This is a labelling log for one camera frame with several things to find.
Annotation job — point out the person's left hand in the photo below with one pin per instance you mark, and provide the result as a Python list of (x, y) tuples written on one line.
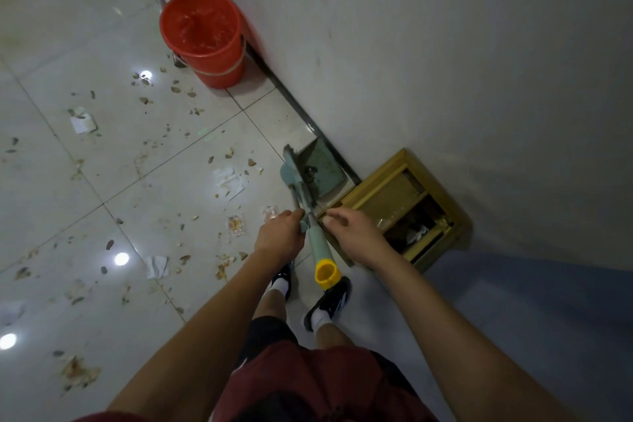
[(277, 241)]

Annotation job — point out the person's right hand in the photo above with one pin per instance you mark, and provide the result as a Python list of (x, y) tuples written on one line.
[(361, 238)]

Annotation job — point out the person's right thumb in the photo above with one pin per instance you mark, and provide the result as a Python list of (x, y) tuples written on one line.
[(330, 222)]

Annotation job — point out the person's left thumb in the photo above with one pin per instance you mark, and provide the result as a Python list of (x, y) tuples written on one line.
[(296, 214)]

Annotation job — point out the person's right forearm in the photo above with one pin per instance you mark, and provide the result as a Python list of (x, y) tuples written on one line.
[(455, 342)]

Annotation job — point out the person's left forearm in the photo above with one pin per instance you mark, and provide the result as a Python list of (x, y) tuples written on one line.
[(207, 332)]

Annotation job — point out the clear plastic wrapper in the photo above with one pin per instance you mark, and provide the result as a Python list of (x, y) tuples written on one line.
[(269, 212)]

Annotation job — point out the person's black left shoe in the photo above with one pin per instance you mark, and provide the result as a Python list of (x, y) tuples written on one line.
[(284, 277)]

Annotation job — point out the person's black shoe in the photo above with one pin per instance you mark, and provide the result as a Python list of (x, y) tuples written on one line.
[(332, 300), (284, 277)]

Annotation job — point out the yellow wooden cabinet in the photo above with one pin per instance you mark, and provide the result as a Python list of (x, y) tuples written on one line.
[(395, 194)]

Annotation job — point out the white paper scrap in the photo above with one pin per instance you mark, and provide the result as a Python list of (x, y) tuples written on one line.
[(229, 182), (83, 122), (157, 267)]

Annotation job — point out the person's white left sock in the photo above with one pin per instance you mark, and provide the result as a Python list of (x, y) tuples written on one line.
[(280, 287)]

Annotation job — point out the person's white sock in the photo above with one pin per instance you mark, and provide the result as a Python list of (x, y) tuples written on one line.
[(280, 287), (320, 319)]

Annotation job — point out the person's black right shoe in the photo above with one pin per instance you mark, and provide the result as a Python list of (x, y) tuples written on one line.
[(332, 300)]

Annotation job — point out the crumpled white paper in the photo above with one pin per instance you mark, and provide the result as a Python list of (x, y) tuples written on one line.
[(416, 234)]

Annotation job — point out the black baseboard strip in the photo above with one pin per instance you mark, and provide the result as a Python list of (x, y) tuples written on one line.
[(301, 117)]

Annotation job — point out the person's left leg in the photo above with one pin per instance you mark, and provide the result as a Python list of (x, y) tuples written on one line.
[(269, 307)]

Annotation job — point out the person's leg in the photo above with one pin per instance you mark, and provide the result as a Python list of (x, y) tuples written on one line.
[(269, 307), (332, 335)]

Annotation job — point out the person's white right sock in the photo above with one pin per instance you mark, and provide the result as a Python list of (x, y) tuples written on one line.
[(320, 319)]

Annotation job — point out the person's right leg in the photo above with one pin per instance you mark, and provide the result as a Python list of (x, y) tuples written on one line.
[(332, 335)]

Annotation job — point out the person's black shorts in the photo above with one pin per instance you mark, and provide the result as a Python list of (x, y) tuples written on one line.
[(264, 340)]

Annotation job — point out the scattered brown shell debris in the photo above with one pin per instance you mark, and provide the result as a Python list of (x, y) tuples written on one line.
[(148, 149)]

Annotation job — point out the person's maroon shirt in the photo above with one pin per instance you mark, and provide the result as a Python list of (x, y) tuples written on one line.
[(316, 384)]

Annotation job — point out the red plastic bucket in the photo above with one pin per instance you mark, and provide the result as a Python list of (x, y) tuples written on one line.
[(203, 36)]

